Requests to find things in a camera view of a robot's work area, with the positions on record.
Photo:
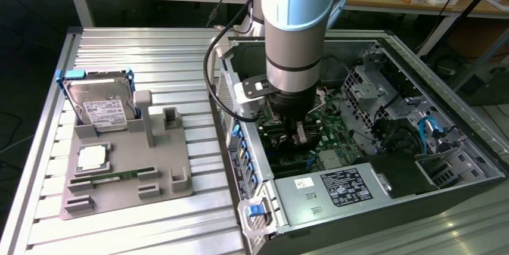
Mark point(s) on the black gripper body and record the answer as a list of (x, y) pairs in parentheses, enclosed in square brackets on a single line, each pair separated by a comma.
[(294, 104)]

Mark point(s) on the black graphics card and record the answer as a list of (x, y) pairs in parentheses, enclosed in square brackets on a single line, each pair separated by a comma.
[(285, 147)]

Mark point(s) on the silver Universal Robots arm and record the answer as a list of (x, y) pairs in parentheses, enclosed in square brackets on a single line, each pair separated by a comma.
[(294, 43)]

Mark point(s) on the green motherboard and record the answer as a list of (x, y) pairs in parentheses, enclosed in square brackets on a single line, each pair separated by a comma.
[(334, 130)]

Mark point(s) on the silver chipset heatsink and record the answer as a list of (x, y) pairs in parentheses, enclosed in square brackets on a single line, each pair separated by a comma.
[(331, 159)]

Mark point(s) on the blue card retainer clips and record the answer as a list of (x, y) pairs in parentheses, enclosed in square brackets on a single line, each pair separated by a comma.
[(237, 136)]

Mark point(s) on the metal drive cage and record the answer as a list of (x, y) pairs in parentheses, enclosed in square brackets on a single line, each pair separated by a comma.
[(358, 88)]

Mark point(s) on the grey power supply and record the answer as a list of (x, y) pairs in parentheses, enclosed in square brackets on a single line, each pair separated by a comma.
[(302, 204)]

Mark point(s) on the blue case latch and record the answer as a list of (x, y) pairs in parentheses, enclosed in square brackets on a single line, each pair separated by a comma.
[(256, 209)]

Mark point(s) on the black plastic shroud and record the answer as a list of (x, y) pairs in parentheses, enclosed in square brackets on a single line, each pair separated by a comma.
[(400, 174)]

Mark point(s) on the black open PC case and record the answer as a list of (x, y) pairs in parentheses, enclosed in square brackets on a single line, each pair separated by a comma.
[(396, 222)]

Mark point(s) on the disk bay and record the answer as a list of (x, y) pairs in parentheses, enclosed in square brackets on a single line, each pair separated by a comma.
[(456, 168)]

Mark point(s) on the grey parts rack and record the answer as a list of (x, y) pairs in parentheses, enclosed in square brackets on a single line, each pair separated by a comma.
[(127, 195)]

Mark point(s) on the green RAM stick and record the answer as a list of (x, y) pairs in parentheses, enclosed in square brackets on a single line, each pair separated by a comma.
[(114, 176)]

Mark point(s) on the hard disk in blue carrier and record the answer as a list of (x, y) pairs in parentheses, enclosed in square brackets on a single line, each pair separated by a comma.
[(98, 109)]

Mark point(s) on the dark cabinet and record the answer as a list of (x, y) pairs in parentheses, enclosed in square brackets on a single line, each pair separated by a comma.
[(489, 88)]

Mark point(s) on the silver CPU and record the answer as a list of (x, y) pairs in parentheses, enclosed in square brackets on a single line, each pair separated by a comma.
[(92, 158)]

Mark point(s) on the black slanted pole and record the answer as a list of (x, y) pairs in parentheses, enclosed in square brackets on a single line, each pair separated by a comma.
[(473, 1)]

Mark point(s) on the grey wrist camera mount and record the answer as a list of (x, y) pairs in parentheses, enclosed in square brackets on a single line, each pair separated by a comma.
[(244, 103)]

